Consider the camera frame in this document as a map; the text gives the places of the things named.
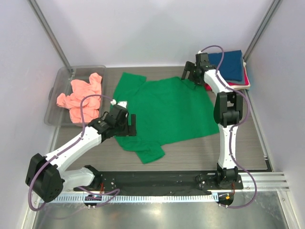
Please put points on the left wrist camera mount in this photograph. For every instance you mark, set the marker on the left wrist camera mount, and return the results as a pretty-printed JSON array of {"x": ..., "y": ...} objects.
[{"x": 120, "y": 103}]

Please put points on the slotted cable duct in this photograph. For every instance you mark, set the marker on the slotted cable duct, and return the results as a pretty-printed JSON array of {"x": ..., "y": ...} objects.
[{"x": 89, "y": 198}]

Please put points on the folded blue t shirt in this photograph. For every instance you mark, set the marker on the folded blue t shirt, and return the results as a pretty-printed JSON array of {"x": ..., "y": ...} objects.
[{"x": 229, "y": 58}]

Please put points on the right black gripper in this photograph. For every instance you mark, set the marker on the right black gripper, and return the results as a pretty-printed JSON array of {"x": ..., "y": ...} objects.
[{"x": 190, "y": 72}]

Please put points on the salmon pink t shirt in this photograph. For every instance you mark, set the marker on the salmon pink t shirt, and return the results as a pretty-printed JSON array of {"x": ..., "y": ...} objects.
[{"x": 84, "y": 97}]

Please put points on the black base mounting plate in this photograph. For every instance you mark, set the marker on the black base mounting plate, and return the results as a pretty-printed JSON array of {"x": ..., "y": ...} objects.
[{"x": 200, "y": 180}]

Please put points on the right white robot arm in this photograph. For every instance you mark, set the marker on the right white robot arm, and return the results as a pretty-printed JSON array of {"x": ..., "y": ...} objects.
[{"x": 228, "y": 112}]

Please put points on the aluminium extrusion rail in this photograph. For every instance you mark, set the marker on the aluminium extrusion rail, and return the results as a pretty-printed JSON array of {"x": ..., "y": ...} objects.
[{"x": 260, "y": 181}]

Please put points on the green t shirt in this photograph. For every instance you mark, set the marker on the green t shirt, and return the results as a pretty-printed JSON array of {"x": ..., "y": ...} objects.
[{"x": 167, "y": 111}]

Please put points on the folded cream t shirt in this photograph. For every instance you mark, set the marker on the folded cream t shirt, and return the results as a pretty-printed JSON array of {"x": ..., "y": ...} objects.
[{"x": 246, "y": 84}]

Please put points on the corner aluminium post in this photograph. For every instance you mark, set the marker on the corner aluminium post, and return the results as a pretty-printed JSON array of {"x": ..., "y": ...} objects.
[
  {"x": 275, "y": 4},
  {"x": 46, "y": 27}
]

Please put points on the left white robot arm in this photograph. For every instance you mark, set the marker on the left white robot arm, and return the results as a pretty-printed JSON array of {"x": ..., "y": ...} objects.
[{"x": 48, "y": 176}]

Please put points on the right corner aluminium post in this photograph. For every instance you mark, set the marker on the right corner aluminium post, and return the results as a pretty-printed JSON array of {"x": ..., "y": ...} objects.
[{"x": 275, "y": 4}]

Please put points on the left corner aluminium post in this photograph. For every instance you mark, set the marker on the left corner aluminium post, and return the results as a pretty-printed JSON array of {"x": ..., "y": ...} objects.
[{"x": 46, "y": 27}]

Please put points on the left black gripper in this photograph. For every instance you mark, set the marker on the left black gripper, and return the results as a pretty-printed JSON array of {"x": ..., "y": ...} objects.
[{"x": 127, "y": 125}]

